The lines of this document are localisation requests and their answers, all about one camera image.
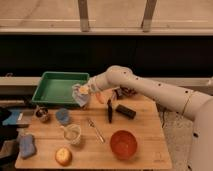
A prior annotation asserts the light blue towel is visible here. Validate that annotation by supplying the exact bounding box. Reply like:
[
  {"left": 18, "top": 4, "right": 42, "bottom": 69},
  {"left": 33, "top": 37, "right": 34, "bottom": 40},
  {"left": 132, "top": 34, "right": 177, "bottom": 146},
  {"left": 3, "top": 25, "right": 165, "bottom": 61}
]
[{"left": 72, "top": 84, "right": 90, "bottom": 107}]

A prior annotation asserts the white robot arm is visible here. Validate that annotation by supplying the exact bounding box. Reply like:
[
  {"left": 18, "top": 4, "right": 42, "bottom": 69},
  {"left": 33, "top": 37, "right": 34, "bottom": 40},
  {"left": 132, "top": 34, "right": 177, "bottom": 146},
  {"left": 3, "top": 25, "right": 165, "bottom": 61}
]
[{"left": 85, "top": 65, "right": 213, "bottom": 171}]

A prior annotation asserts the green plastic tray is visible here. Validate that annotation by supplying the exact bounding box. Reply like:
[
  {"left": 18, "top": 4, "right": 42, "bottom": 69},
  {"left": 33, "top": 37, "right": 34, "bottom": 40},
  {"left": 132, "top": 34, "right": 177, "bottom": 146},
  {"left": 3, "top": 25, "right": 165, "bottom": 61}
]
[{"left": 32, "top": 71, "right": 89, "bottom": 107}]

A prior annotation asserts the orange carrot toy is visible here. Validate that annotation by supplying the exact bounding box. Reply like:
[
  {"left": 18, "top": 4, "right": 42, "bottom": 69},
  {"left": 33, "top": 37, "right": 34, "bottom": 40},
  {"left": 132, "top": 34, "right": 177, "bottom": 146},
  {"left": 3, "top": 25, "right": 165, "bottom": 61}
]
[{"left": 95, "top": 92, "right": 104, "bottom": 104}]

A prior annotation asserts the metal fork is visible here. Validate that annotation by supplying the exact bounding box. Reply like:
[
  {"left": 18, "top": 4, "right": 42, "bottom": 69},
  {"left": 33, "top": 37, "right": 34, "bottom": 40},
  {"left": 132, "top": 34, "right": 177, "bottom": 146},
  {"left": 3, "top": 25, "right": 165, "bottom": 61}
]
[{"left": 87, "top": 118, "right": 105, "bottom": 143}]

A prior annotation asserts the small dark metal object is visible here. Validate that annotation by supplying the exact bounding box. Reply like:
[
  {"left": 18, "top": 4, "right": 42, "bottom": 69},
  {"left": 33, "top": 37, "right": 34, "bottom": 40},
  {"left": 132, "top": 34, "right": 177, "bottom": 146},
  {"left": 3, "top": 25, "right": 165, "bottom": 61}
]
[{"left": 113, "top": 88, "right": 124, "bottom": 100}]

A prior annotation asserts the black rectangular block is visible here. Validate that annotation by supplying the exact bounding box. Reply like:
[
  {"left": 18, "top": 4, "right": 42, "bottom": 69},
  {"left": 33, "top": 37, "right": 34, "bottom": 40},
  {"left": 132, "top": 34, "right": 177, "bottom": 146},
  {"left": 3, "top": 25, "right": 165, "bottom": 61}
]
[{"left": 116, "top": 105, "right": 136, "bottom": 119}]

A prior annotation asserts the small metal cup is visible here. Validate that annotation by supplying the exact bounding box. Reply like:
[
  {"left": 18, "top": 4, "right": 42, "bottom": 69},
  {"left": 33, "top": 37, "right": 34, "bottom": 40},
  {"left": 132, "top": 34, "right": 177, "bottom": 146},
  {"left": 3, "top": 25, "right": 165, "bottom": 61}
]
[{"left": 35, "top": 107, "right": 50, "bottom": 123}]

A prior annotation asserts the dark purple bowl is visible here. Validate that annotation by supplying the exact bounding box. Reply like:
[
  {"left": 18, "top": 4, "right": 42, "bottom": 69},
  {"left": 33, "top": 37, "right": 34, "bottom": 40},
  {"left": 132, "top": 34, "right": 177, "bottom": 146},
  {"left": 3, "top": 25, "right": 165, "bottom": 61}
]
[{"left": 121, "top": 87, "right": 137, "bottom": 97}]

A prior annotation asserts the orange plastic bowl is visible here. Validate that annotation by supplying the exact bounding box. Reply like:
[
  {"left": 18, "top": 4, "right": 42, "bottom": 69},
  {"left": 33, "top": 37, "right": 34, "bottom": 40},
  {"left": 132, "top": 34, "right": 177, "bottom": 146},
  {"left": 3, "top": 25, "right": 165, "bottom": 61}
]
[{"left": 110, "top": 130, "right": 137, "bottom": 160}]

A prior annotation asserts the round bread roll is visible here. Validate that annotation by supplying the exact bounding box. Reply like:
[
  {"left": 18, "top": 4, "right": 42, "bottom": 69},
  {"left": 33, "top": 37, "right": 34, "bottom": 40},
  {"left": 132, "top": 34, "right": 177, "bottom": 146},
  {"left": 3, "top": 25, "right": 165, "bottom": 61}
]
[{"left": 55, "top": 147, "right": 72, "bottom": 166}]

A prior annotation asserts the blue box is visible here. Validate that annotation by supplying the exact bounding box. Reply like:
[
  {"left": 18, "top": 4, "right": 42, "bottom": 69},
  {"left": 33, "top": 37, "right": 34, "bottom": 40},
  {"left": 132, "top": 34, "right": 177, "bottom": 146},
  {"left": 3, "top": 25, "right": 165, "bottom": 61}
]
[{"left": 3, "top": 109, "right": 32, "bottom": 126}]

